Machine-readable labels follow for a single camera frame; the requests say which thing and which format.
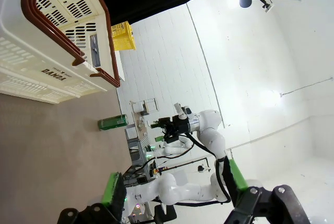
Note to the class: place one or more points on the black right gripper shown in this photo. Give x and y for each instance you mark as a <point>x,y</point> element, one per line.
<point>180,124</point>

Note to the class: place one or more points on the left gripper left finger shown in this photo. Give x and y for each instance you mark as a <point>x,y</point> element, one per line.
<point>118,195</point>

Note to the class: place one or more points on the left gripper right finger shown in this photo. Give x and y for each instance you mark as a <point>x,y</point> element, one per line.
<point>261,208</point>

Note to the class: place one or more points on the green drink can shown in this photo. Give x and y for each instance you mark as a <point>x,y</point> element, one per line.
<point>112,122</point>

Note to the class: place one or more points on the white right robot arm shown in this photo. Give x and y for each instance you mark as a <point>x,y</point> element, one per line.
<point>211,135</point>

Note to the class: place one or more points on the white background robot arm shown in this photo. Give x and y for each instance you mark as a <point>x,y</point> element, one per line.
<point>172,150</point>

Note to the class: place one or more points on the yellow plastic basket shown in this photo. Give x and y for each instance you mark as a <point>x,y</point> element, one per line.
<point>123,36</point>

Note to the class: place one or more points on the cream plastic shopping basket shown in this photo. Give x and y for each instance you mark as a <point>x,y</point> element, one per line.
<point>26,51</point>

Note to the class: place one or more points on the wooden background desk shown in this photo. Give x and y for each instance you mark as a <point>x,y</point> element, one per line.
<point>141,130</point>

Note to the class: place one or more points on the grey metal rack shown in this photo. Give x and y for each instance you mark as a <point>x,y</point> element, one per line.
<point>135,145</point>

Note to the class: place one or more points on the white box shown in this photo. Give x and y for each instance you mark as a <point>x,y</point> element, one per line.
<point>138,107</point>

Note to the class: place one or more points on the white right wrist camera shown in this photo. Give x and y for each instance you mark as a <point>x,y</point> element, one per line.
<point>186,111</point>

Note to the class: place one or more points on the black mount with white box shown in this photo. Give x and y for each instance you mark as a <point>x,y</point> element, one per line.
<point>267,6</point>

